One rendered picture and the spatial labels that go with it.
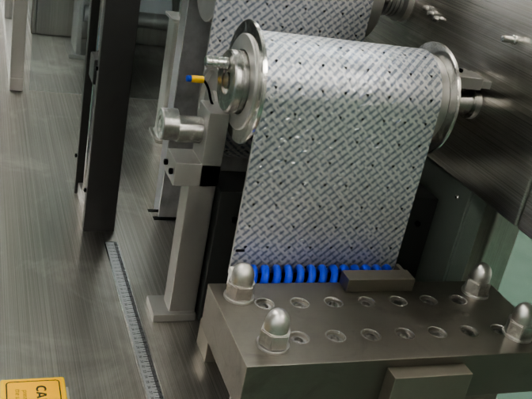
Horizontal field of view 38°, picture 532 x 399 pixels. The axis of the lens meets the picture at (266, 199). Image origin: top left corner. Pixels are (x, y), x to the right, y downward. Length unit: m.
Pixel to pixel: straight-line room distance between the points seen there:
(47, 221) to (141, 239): 0.15
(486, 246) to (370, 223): 0.35
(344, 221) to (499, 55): 0.29
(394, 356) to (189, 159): 0.35
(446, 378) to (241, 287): 0.25
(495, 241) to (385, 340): 0.47
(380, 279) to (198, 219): 0.25
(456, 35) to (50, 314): 0.68
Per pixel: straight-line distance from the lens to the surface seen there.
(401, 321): 0.94
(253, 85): 0.88
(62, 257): 1.20
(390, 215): 1.01
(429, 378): 0.88
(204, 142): 0.96
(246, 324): 0.86
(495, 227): 1.30
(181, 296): 1.07
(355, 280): 0.96
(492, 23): 1.08
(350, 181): 0.96
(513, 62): 1.03
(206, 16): 1.15
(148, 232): 1.30
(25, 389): 0.91
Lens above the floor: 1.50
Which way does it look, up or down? 24 degrees down
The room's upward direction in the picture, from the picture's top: 11 degrees clockwise
